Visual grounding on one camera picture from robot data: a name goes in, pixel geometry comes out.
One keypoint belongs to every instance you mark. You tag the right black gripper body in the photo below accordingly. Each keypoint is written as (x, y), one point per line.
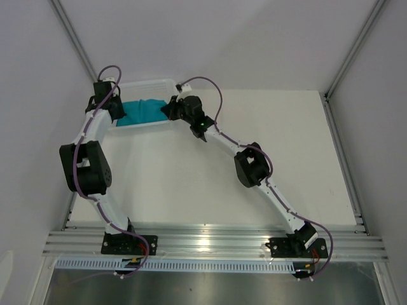
(177, 111)

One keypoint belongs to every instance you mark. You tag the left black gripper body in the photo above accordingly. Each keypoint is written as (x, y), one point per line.
(116, 100)

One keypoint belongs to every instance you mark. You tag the teal t-shirt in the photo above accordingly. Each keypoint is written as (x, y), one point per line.
(142, 112)

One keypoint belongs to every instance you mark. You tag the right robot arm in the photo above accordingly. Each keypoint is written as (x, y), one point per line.
(253, 167)

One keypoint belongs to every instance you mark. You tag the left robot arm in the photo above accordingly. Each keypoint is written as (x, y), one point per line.
(85, 166)

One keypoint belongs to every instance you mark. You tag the white plastic basket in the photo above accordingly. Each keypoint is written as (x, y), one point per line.
(160, 89)

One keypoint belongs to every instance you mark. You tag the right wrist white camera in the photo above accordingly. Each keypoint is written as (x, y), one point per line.
(183, 89)

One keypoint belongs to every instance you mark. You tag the left aluminium frame post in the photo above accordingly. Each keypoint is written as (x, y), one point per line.
(74, 39)

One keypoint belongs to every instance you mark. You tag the aluminium frame post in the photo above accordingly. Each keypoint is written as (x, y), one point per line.
(74, 39)
(360, 39)

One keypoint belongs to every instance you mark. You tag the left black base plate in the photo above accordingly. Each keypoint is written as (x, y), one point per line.
(122, 244)

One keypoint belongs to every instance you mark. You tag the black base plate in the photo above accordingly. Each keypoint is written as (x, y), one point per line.
(284, 248)
(122, 244)

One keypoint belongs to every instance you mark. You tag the aluminium mounting rail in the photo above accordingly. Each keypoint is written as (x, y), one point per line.
(212, 242)

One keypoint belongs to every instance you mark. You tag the white slotted cable duct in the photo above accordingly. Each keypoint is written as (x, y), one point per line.
(177, 265)

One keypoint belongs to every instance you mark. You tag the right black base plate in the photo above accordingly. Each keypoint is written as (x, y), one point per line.
(284, 248)

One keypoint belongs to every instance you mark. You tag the right aluminium frame post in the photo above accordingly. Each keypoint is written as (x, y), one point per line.
(360, 39)

